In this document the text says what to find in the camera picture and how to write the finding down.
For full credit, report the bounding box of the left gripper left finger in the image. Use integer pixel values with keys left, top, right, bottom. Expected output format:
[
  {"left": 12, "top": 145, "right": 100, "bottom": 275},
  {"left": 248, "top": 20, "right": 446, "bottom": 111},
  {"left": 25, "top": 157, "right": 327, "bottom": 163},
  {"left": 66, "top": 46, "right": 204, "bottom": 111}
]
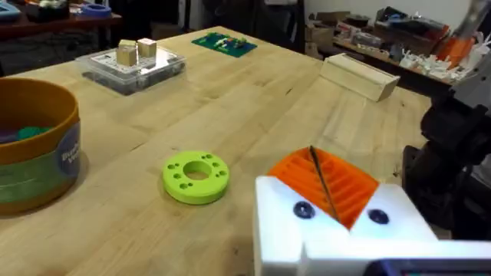
[{"left": 253, "top": 146, "right": 351, "bottom": 276}]

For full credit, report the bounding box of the long pale wooden box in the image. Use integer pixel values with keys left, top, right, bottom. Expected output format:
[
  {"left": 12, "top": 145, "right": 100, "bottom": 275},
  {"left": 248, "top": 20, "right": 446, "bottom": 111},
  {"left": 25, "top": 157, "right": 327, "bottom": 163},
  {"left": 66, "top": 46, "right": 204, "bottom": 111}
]
[{"left": 318, "top": 52, "right": 401, "bottom": 103}]

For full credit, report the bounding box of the orange and silver bottle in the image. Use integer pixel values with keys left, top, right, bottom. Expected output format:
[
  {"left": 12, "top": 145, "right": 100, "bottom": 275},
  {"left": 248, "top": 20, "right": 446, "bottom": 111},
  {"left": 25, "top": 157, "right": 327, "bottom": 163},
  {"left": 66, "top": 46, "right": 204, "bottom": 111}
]
[{"left": 436, "top": 0, "right": 491, "bottom": 71}]

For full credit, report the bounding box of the cardboard box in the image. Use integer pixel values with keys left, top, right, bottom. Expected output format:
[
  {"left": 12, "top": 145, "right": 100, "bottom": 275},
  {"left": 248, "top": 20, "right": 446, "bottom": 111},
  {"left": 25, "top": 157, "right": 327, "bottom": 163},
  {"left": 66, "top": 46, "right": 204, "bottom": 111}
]
[{"left": 304, "top": 23, "right": 335, "bottom": 50}]

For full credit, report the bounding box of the clear plastic parts box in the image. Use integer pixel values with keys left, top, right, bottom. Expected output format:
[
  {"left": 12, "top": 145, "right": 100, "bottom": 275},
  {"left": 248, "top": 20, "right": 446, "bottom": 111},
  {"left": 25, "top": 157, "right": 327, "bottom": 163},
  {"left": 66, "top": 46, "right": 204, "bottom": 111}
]
[{"left": 75, "top": 44, "right": 187, "bottom": 97}]

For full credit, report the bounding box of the green board with toy blocks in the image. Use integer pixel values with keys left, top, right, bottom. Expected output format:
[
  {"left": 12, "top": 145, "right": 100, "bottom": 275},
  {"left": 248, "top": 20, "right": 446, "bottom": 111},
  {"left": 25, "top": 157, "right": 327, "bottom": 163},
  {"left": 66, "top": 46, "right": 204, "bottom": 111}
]
[{"left": 191, "top": 31, "right": 259, "bottom": 59}]

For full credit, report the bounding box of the cluttered shelf with parts heap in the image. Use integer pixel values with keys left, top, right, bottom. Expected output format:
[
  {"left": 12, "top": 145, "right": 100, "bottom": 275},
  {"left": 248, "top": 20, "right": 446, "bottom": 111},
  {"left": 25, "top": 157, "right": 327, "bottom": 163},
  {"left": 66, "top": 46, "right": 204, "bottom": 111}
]
[{"left": 306, "top": 5, "right": 491, "bottom": 86}]

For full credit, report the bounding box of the wooden cube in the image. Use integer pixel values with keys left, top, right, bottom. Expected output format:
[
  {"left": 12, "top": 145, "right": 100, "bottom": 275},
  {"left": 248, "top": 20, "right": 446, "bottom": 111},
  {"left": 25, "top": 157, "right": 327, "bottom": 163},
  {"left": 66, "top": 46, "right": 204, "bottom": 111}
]
[
  {"left": 115, "top": 39, "right": 139, "bottom": 67},
  {"left": 137, "top": 37, "right": 158, "bottom": 59}
]

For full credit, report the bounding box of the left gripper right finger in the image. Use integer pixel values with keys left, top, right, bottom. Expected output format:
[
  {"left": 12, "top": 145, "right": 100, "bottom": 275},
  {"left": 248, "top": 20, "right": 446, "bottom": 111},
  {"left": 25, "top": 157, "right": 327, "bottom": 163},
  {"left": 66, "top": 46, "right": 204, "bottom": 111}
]
[{"left": 310, "top": 146, "right": 439, "bottom": 242}]

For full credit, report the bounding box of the blue ring-shaped holder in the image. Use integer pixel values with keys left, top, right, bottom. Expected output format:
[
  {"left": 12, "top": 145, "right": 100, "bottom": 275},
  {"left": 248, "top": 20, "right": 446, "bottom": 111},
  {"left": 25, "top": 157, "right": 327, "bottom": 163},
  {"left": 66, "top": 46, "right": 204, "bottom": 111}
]
[{"left": 79, "top": 2, "right": 113, "bottom": 19}]

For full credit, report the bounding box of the green disc with holes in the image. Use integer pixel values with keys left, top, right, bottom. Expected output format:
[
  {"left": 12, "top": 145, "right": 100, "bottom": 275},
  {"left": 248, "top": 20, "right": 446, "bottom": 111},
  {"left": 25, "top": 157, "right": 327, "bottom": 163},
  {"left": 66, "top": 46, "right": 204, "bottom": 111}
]
[{"left": 161, "top": 149, "right": 231, "bottom": 205}]

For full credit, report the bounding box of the orange and green toy tub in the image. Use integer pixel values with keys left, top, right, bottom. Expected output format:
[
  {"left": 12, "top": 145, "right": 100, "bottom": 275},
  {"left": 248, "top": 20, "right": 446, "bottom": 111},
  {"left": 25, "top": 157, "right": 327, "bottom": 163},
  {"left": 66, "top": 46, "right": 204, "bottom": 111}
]
[{"left": 0, "top": 77, "right": 82, "bottom": 216}]

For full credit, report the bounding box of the dark wooden side table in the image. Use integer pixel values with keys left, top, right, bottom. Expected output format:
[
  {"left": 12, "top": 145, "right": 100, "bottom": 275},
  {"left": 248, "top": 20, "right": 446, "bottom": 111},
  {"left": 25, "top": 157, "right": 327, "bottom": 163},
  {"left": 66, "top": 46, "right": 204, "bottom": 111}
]
[{"left": 0, "top": 10, "right": 124, "bottom": 41}]

